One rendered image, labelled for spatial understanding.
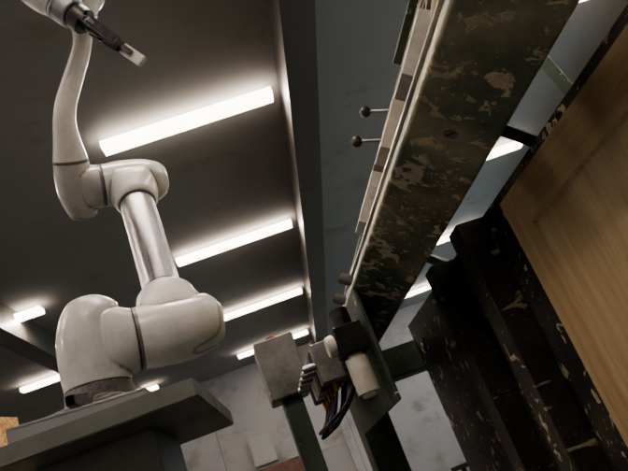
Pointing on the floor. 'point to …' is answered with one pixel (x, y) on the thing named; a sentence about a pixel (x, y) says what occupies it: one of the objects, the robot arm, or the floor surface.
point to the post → (304, 435)
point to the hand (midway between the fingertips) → (133, 55)
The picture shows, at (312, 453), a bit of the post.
